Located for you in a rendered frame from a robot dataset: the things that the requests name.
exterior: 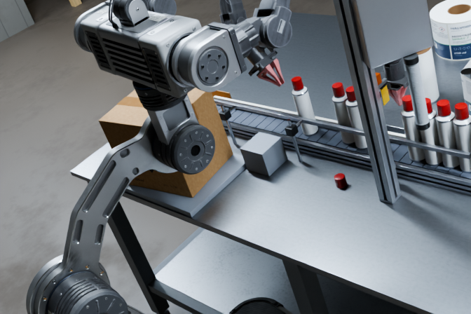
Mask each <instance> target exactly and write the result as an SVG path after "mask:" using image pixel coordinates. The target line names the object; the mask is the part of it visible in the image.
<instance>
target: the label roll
mask: <svg viewBox="0 0 471 314"><path fill-rule="evenodd" d="M430 22H431V27H432V35H433V40H434V45H435V52H436V54H437V55H438V56H439V57H441V58H443V59H445V60H454V61H459V60H470V59H471V0H446V1H443V2H441V3H440V4H437V5H436V6H435V7H434V8H432V10H431V11H430Z"/></svg>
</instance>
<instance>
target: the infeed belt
mask: <svg viewBox="0 0 471 314"><path fill-rule="evenodd" d="M216 106H217V110H218V112H220V111H221V107H220V105H219V104H216ZM229 122H231V123H236V124H239V125H245V126H248V127H251V128H256V129H260V130H265V131H269V132H274V133H278V134H281V135H286V136H288V135H287V134H286V132H285V127H286V126H288V123H287V119H283V118H278V117H274V116H268V115H265V114H258V113H255V112H251V111H245V110H242V109H234V110H233V111H232V112H231V117H230V119H229ZM297 128H298V131H299V132H298V133H297V134H296V135H295V137H296V138H298V139H304V140H307V141H310V142H315V143H319V144H324V145H327V146H332V147H336V148H340V149H345V150H348V151H354V152H357V153H362V154H366V155H369V152H368V149H364V150H361V149H357V148H356V146H355V143H354V144H350V145H347V144H344V143H343V141H342V137H341V133H340V131H338V130H332V129H329V128H323V127H320V126H318V133H316V134H315V135H312V136H305V135H304V134H303V130H302V128H301V125H300V126H299V127H297ZM390 145H391V149H392V153H393V159H394V161H395V162H398V163H403V164H407V165H412V166H416V167H419V168H425V169H428V170H433V171H436V172H442V173H445V174H448V175H453V176H457V177H462V178H466V179H471V173H466V172H462V171H461V170H460V167H458V168H454V169H448V168H446V167H444V166H443V163H442V164H440V165H437V166H430V165H428V164H427V163H426V162H425V160H424V161H422V162H413V161H411V160H410V158H409V151H408V147H407V145H403V144H397V143H393V142H390Z"/></svg>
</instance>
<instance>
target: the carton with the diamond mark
mask: <svg viewBox="0 0 471 314"><path fill-rule="evenodd" d="M188 96H189V99H190V102H191V105H192V107H193V110H194V113H195V115H196V118H197V119H198V122H199V124H201V125H203V126H205V127H206V128H207V129H208V130H210V131H211V133H212V134H213V136H214V140H215V151H214V156H213V158H212V160H211V162H210V164H209V165H208V166H207V167H206V168H205V169H204V170H203V171H201V172H199V173H197V174H194V175H187V174H184V173H182V172H179V171H176V172H173V173H167V174H166V173H160V172H157V171H155V170H147V171H146V172H143V173H142V174H140V175H138V176H136V178H134V179H133V180H132V181H131V182H130V185H133V186H140V187H144V188H147V189H153V190H157V191H163V192H167V193H173V194H177V195H181V196H186V197H190V198H193V197H194V196H195V195H196V194H197V193H198V192H199V191H200V190H201V189H202V188H203V187H204V185H205V184H206V183H207V182H208V181H209V180H210V179H211V178H212V177H213V176H214V174H215V173H216V172H217V171H218V170H219V169H220V168H221V167H222V166H223V164H225V162H226V161H227V160H228V159H229V158H230V157H232V155H233V152H232V149H231V145H230V144H229V141H228V137H227V135H226V132H225V129H224V126H223V123H222V121H221V118H220V115H219V112H218V110H217V106H216V104H215V102H214V98H213V96H212V92H211V93H209V92H205V91H202V90H199V89H197V88H194V89H193V90H191V91H190V92H188ZM148 116H149V115H148V112H147V110H146V109H145V108H144V107H143V106H142V103H141V102H140V100H139V98H138V96H137V93H136V91H135V90H134V91H132V92H131V93H130V94H129V95H128V96H127V97H124V98H123V99H122V100H121V101H120V102H119V103H118V104H117V105H116V106H115V107H114V108H113V109H112V110H110V111H109V112H108V113H107V114H105V115H104V116H103V117H102V118H101V119H100V120H99V122H100V125H101V127H102V129H103V131H104V134H105V136H106V138H107V140H108V142H109V145H110V147H111V149H113V148H114V147H116V146H118V145H120V144H122V143H124V142H127V141H128V140H130V139H132V138H133V137H135V136H137V135H138V133H139V132H140V129H141V127H142V124H143V123H144V121H145V120H146V118H147V117H148Z"/></svg>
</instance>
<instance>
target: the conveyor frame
mask: <svg viewBox="0 0 471 314"><path fill-rule="evenodd" d="M222 123H223V126H224V129H225V132H226V134H230V132H229V130H228V126H227V124H226V121H222ZM230 124H231V128H232V130H233V134H234V135H235V136H238V137H243V138H246V139H252V138H253V136H255V135H256V134H257V133H258V132H262V133H266V134H269V135H274V136H277V137H281V138H282V143H283V145H284V148H285V149H290V150H292V151H296V149H295V147H294V143H293V140H292V137H290V136H286V135H281V134H278V133H274V132H269V131H265V130H260V129H256V128H251V127H248V126H245V125H239V124H236V123H231V122H230ZM296 140H297V144H298V146H299V151H300V152H301V153H306V154H309V155H312V156H317V157H321V158H326V159H328V160H331V161H336V162H340V163H345V164H348V165H353V166H356V167H359V168H364V169H367V170H372V166H371V161H370V157H369V155H366V154H362V153H357V152H354V151H348V150H345V149H340V148H336V147H332V146H327V145H324V144H319V143H315V142H310V141H307V140H304V139H298V138H296ZM394 162H395V161H394ZM395 164H396V173H397V177H399V178H402V179H408V180H411V181H414V182H419V183H422V184H427V185H431V186H435V187H438V188H441V189H446V190H450V191H455V192H458V193H463V194H466V195H469V196H471V179H466V178H462V177H457V176H453V175H448V174H445V173H442V172H436V171H433V170H428V169H425V168H419V167H416V166H412V165H407V164H403V163H398V162H395ZM372 171H373V170H372Z"/></svg>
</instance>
